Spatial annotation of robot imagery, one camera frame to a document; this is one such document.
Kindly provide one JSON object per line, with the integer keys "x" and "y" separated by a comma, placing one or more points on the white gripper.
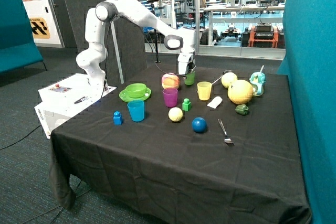
{"x": 186, "y": 63}

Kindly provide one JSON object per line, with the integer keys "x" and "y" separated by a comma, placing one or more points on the green plastic cup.
{"x": 189, "y": 79}

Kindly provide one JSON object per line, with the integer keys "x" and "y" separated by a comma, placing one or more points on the green plastic bowl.
{"x": 136, "y": 90}

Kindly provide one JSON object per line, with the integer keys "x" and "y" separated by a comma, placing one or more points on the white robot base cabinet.
{"x": 64, "y": 99}

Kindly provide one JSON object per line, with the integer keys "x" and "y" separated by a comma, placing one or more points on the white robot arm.
{"x": 108, "y": 11}

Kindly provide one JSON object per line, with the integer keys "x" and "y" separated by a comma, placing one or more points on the yellow plastic cup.
{"x": 204, "y": 90}

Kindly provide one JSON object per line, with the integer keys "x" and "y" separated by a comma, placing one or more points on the purple plastic cup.
{"x": 170, "y": 97}

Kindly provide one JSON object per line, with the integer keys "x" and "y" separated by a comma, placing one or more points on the blue plastic cup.
{"x": 136, "y": 110}

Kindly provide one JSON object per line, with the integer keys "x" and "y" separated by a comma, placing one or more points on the green plastic plate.
{"x": 126, "y": 98}

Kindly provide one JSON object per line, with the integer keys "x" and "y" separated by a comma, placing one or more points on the pink orange ball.
{"x": 170, "y": 80}

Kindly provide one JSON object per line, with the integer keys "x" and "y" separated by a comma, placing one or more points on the green toy block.
{"x": 186, "y": 105}

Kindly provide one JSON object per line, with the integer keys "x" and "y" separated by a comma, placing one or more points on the metal ladle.
{"x": 226, "y": 71}

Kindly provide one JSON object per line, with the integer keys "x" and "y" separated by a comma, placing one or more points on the medium pale yellow ball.
{"x": 228, "y": 78}

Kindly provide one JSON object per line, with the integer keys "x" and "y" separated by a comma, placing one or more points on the white cloth piece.
{"x": 215, "y": 102}

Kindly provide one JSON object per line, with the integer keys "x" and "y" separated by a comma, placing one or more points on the small pale yellow ball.
{"x": 175, "y": 114}

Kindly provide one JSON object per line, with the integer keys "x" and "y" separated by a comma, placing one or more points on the dark blue ball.
{"x": 199, "y": 125}

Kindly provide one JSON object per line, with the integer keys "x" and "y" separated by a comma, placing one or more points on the large yellow ball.
{"x": 240, "y": 92}

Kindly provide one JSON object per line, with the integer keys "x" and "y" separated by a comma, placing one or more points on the green toy pepper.
{"x": 242, "y": 109}

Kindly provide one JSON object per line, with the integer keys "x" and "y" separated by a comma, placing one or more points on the teal toy with straw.
{"x": 257, "y": 80}

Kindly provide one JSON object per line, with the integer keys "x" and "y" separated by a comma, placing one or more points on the black tablecloth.
{"x": 165, "y": 169}

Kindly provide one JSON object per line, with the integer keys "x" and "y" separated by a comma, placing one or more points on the black tripod stand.
{"x": 151, "y": 2}

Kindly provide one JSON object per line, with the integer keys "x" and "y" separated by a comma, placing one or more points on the metal fork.
{"x": 227, "y": 140}

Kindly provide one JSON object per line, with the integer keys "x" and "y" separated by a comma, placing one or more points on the orange black machine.
{"x": 263, "y": 35}

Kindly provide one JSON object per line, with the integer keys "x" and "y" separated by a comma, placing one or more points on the blue toy block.
{"x": 117, "y": 118}

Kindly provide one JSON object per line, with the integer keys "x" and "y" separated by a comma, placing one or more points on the teal partition panel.
{"x": 309, "y": 63}

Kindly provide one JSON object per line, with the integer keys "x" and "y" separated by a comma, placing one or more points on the yellow black sign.
{"x": 39, "y": 28}

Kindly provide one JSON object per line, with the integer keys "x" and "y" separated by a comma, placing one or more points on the teal sofa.
{"x": 18, "y": 48}

